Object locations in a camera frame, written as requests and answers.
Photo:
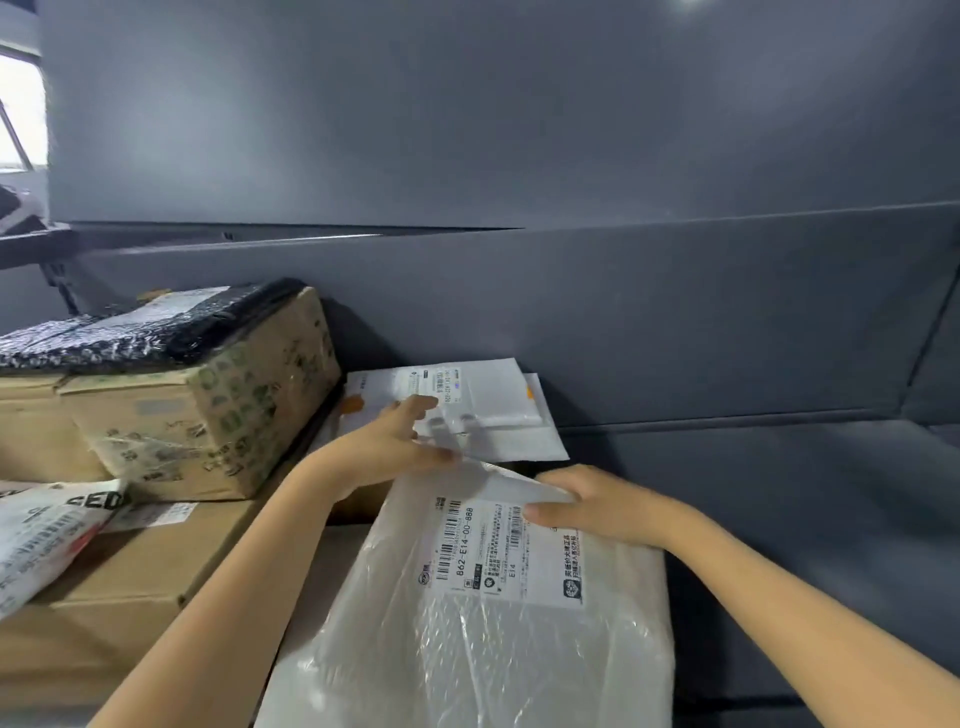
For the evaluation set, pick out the person's right hand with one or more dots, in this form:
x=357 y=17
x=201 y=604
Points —
x=622 y=510

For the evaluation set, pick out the person's left hand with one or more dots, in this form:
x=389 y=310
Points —
x=382 y=450

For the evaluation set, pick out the long black lettered cardboard box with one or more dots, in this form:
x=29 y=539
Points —
x=360 y=506

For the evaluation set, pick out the white bubble mailer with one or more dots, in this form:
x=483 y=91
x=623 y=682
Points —
x=540 y=442

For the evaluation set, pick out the white orange-tab poly mailer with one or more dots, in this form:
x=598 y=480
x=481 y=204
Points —
x=487 y=390

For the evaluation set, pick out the white label tall cardboard box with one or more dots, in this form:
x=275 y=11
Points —
x=225 y=420

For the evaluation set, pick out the small white padded packet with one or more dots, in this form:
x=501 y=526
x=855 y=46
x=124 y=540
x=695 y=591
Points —
x=525 y=660

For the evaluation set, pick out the black bubble mailer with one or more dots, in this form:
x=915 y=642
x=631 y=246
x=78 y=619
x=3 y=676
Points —
x=150 y=330

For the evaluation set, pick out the red logo cardboard box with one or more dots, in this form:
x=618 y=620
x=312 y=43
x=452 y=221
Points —
x=135 y=570

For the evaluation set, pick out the medium brown cardboard box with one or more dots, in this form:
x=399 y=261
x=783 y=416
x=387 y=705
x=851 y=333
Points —
x=37 y=435

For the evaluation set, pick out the white black-lettered poly bag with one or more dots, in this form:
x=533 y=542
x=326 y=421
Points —
x=45 y=532

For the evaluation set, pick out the person's left forearm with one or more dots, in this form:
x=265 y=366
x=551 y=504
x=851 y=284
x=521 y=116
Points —
x=225 y=600

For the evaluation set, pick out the person's right forearm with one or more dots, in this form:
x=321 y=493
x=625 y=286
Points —
x=825 y=622

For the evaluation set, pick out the grid pane window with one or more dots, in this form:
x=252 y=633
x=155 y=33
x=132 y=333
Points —
x=19 y=112

